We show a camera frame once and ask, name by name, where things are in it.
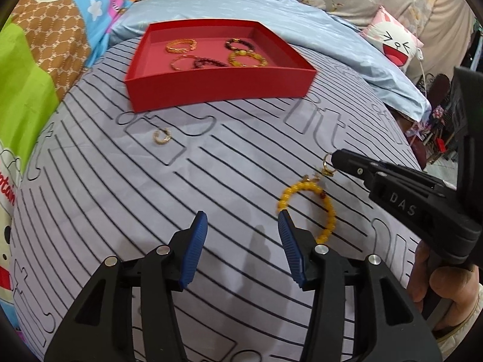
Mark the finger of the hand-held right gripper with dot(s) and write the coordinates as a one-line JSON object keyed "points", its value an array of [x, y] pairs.
{"points": [[351, 162]]}

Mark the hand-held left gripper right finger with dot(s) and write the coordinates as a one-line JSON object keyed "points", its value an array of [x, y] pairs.
{"points": [[290, 249]]}

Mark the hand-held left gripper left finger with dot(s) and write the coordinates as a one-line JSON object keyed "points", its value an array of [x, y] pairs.
{"points": [[192, 249]]}

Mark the red cardboard box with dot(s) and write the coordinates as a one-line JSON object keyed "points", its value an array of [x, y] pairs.
{"points": [[226, 86]]}

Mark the purple bead bow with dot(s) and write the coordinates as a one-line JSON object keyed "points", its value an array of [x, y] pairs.
{"points": [[207, 63]]}

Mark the thin gold bangle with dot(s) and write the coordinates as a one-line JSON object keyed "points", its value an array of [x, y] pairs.
{"points": [[174, 64]]}

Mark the person's right hand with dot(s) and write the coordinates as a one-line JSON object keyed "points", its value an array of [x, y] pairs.
{"points": [[449, 286]]}

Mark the grey striped bedsheet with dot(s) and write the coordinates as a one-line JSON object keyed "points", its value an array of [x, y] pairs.
{"points": [[226, 158]]}

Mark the dark metal chair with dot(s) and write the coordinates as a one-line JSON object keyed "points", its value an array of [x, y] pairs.
{"points": [[439, 90]]}

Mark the pink cat face pillow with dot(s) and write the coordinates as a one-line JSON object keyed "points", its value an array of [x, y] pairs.
{"points": [[392, 41]]}

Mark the light blue blanket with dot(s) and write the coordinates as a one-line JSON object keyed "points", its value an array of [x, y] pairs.
{"points": [[302, 19]]}

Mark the beige cloth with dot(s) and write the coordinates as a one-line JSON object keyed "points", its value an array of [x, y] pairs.
{"points": [[449, 26]]}

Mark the colourful cartoon quilt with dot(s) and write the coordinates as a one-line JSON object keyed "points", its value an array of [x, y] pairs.
{"points": [[56, 45]]}

